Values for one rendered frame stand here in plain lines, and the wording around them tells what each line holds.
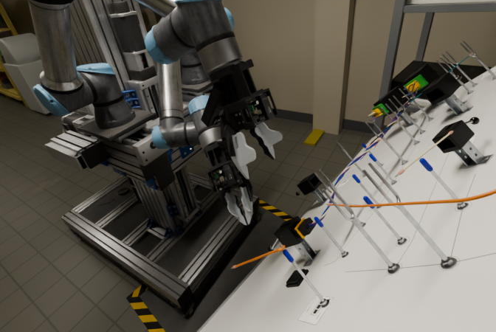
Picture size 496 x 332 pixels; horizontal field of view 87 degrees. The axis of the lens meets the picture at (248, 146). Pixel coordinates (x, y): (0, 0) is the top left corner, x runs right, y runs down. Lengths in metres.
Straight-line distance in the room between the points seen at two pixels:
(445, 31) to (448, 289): 2.60
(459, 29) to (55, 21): 2.69
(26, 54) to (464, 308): 5.54
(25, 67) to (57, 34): 4.57
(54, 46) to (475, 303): 0.98
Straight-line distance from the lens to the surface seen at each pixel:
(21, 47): 5.55
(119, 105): 1.15
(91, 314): 2.10
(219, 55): 0.47
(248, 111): 0.45
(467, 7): 1.25
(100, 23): 1.34
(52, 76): 1.01
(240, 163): 0.50
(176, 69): 0.92
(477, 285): 0.36
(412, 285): 0.40
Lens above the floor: 1.59
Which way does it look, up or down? 32 degrees down
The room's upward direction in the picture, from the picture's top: 7 degrees counter-clockwise
